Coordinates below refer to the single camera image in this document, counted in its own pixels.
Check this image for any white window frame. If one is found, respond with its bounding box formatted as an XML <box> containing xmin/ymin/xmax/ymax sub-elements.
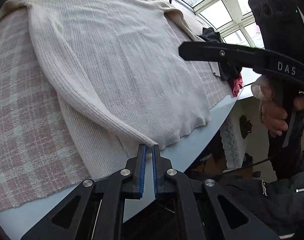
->
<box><xmin>142</xmin><ymin>0</ymin><xmax>267</xmax><ymax>48</ymax></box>

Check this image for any pink garment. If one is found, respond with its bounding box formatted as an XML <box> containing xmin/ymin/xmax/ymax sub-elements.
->
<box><xmin>232</xmin><ymin>76</ymin><xmax>244</xmax><ymax>98</ymax></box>

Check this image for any black garment with yellow print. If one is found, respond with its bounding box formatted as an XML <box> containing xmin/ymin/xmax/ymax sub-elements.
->
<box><xmin>199</xmin><ymin>27</ymin><xmax>242</xmax><ymax>82</ymax></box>

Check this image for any person's right hand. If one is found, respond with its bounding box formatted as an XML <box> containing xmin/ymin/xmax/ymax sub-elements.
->
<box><xmin>252</xmin><ymin>76</ymin><xmax>304</xmax><ymax>138</ymax></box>

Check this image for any small black hanging object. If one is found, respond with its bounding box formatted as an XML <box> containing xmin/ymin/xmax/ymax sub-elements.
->
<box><xmin>239</xmin><ymin>114</ymin><xmax>253</xmax><ymax>139</ymax></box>

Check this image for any person's dark jacket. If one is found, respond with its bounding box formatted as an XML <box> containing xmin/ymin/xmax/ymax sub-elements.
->
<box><xmin>187</xmin><ymin>152</ymin><xmax>304</xmax><ymax>240</ymax></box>

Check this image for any white lace cloth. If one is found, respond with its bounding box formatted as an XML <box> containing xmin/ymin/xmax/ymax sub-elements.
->
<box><xmin>220</xmin><ymin>116</ymin><xmax>245</xmax><ymax>170</ymax></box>

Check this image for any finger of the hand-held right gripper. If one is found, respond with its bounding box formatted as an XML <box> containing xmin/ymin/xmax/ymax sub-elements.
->
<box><xmin>179</xmin><ymin>41</ymin><xmax>267</xmax><ymax>69</ymax></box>

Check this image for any thin black cable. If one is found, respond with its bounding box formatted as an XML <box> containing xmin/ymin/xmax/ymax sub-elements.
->
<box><xmin>222</xmin><ymin>155</ymin><xmax>276</xmax><ymax>175</ymax></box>

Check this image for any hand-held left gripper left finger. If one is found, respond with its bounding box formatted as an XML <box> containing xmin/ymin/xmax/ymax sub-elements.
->
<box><xmin>21</xmin><ymin>144</ymin><xmax>147</xmax><ymax>240</ymax></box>

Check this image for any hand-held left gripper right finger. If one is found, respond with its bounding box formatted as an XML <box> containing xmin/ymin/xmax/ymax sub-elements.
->
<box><xmin>152</xmin><ymin>144</ymin><xmax>279</xmax><ymax>240</ymax></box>

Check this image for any cream knit sweater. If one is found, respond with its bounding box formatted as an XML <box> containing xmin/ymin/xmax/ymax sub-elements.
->
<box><xmin>3</xmin><ymin>0</ymin><xmax>212</xmax><ymax>183</ymax></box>

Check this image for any pink checked blanket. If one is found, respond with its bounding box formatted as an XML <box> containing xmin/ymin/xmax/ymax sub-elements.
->
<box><xmin>0</xmin><ymin>0</ymin><xmax>238</xmax><ymax>214</ymax></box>

